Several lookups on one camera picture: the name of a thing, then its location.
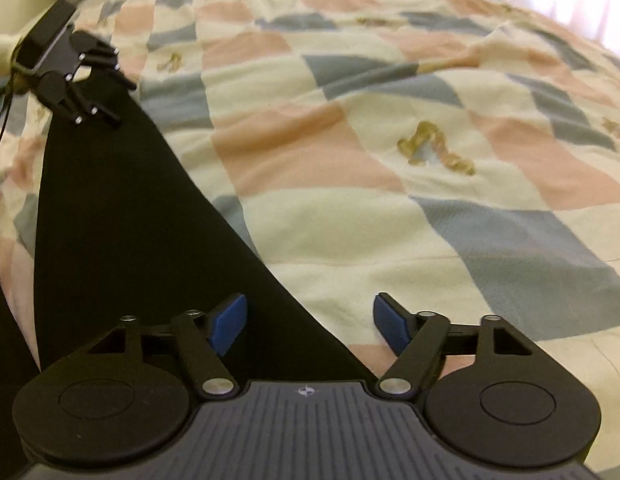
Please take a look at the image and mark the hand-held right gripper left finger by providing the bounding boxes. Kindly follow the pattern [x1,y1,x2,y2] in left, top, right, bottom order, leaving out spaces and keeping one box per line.
[87,293,249,401]

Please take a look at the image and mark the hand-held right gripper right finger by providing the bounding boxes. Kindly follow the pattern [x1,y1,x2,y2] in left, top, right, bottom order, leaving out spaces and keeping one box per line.
[372,292,534,401]

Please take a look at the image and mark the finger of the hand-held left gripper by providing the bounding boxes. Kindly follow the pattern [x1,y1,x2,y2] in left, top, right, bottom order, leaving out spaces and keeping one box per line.
[70,30,139,92]
[54,74,123,127]

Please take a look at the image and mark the black pants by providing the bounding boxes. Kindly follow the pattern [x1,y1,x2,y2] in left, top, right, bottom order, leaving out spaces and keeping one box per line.
[0,62,387,480]

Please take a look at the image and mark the checkered blanket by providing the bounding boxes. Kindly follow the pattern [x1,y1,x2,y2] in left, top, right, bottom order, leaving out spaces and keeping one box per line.
[0,0,620,480]

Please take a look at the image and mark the black cable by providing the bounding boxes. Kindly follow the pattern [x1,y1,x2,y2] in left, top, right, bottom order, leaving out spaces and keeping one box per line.
[0,55,22,161]

